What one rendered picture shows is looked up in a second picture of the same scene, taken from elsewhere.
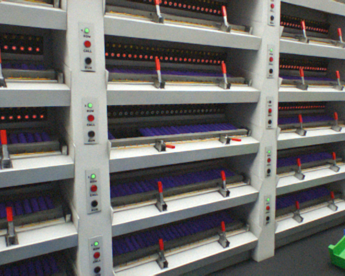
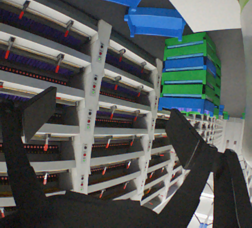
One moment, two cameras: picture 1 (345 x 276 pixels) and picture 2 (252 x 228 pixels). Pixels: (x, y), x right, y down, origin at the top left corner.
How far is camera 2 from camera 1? 0.84 m
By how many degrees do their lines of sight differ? 82
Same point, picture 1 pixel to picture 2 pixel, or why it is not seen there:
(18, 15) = (102, 160)
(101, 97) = (82, 130)
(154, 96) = (54, 129)
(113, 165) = (82, 94)
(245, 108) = not seen: outside the picture
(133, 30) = (61, 164)
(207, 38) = not seen: hidden behind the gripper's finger
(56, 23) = (92, 160)
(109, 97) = (77, 130)
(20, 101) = (107, 129)
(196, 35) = not seen: hidden behind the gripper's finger
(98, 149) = (88, 104)
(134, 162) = (71, 91)
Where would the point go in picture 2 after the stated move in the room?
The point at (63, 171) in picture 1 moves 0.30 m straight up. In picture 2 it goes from (101, 98) to (94, 148)
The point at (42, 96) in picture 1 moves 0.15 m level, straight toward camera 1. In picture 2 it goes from (101, 131) to (123, 136)
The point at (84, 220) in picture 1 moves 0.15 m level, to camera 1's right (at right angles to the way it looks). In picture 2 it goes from (100, 72) to (92, 65)
